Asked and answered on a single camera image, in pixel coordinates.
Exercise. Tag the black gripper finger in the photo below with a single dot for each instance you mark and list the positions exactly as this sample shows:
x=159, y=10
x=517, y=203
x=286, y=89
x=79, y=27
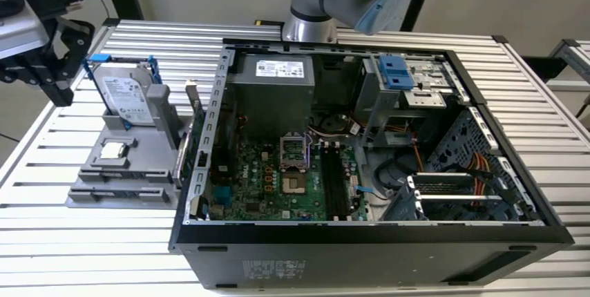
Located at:
x=77, y=39
x=23, y=74

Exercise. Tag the RAM slot white clips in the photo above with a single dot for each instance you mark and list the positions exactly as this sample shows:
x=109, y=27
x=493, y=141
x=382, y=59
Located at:
x=330, y=179
x=343, y=179

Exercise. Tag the hard disk in blue carrier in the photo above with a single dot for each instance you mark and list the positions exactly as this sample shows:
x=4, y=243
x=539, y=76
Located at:
x=122, y=93

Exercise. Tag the silver CPU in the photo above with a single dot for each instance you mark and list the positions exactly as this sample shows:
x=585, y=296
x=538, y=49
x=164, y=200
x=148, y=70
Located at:
x=112, y=151

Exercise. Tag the grey parts rack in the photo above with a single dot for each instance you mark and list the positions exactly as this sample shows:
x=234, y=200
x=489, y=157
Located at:
x=147, y=145

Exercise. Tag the green graphics card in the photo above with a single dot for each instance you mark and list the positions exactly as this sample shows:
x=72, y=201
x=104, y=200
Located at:
x=198, y=127

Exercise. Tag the black case fan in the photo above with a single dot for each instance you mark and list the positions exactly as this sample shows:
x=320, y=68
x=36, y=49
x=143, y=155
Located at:
x=228, y=131

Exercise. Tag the grey power supply unit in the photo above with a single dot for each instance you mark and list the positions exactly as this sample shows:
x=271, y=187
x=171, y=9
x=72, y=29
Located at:
x=271, y=103

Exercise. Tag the green motherboard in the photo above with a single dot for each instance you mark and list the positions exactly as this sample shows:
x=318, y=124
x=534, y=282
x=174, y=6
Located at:
x=258, y=193

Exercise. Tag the round black speaker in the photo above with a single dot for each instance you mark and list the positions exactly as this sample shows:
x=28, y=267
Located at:
x=334, y=122

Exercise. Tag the CPU socket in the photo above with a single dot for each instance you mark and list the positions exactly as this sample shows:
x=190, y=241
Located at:
x=294, y=183

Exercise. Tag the blue plastic bay latch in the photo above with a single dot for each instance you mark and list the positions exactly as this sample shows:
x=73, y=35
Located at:
x=394, y=72

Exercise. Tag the silver metal disk bay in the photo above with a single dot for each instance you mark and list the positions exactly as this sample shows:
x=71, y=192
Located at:
x=422, y=101

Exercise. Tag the black PC case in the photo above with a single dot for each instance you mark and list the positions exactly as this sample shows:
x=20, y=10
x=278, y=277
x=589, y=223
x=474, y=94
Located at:
x=322, y=262

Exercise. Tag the grey perforated disk cage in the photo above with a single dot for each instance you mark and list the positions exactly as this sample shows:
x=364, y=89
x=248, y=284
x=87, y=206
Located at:
x=442, y=184

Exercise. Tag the aluminium side table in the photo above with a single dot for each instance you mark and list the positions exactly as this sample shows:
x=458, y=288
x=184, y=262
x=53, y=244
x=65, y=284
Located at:
x=571, y=50

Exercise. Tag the white box wrist camera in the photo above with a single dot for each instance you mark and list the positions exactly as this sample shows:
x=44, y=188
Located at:
x=23, y=34

